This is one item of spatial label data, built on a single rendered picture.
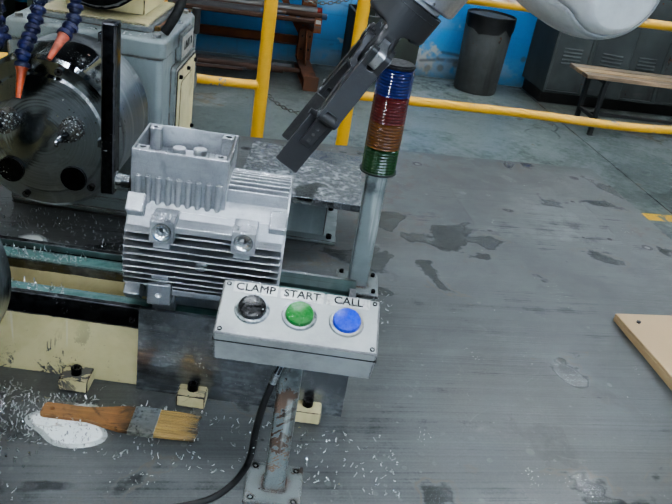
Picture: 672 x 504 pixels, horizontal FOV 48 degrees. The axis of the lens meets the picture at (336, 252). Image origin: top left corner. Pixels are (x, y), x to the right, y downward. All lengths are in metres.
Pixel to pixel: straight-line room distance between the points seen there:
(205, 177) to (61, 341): 0.32
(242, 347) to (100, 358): 0.35
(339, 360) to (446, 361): 0.48
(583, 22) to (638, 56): 5.91
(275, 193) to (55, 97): 0.43
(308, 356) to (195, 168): 0.29
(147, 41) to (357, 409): 0.75
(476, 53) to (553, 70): 0.63
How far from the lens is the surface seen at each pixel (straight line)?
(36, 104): 1.27
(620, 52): 6.44
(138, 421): 1.04
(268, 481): 0.95
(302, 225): 1.54
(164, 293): 0.98
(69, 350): 1.11
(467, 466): 1.07
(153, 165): 0.96
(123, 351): 1.08
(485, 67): 6.14
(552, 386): 1.28
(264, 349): 0.79
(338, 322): 0.79
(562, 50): 6.28
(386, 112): 1.24
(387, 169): 1.28
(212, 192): 0.96
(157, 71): 1.44
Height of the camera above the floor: 1.49
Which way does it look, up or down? 27 degrees down
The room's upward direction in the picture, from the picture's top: 10 degrees clockwise
